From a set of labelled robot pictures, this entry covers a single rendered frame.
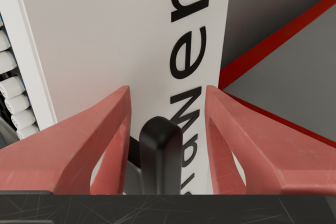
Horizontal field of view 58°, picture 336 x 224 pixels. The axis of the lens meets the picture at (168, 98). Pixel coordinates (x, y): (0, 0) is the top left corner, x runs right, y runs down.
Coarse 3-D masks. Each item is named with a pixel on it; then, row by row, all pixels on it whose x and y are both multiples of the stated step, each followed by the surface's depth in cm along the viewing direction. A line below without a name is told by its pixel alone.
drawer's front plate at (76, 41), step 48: (0, 0) 9; (48, 0) 9; (96, 0) 10; (144, 0) 12; (192, 0) 14; (48, 48) 9; (96, 48) 11; (144, 48) 13; (192, 48) 16; (48, 96) 10; (96, 96) 12; (144, 96) 14; (192, 192) 24
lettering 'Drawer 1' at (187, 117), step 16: (176, 0) 13; (208, 0) 15; (176, 16) 13; (176, 48) 14; (192, 64) 16; (176, 96) 16; (192, 96) 18; (192, 112) 18; (192, 144) 20; (192, 176) 22
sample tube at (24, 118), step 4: (28, 108) 22; (20, 112) 22; (24, 112) 22; (28, 112) 22; (12, 116) 22; (16, 116) 22; (20, 116) 22; (24, 116) 22; (28, 116) 22; (32, 116) 22; (12, 120) 22; (16, 120) 21; (20, 120) 22; (24, 120) 22; (28, 120) 22; (32, 120) 22; (16, 124) 22; (20, 124) 22; (24, 124) 22; (28, 124) 22; (20, 128) 22
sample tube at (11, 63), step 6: (0, 54) 19; (6, 54) 19; (12, 54) 19; (0, 60) 19; (6, 60) 19; (12, 60) 19; (0, 66) 19; (6, 66) 19; (12, 66) 19; (0, 72) 19
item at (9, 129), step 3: (0, 117) 34; (0, 120) 34; (3, 120) 34; (0, 123) 35; (3, 123) 33; (6, 123) 33; (3, 126) 34; (6, 126) 33; (9, 126) 33; (6, 129) 34; (9, 129) 33; (12, 129) 32; (9, 132) 33; (12, 132) 32; (15, 132) 32; (12, 135) 33; (15, 135) 32; (15, 138) 33; (18, 138) 32
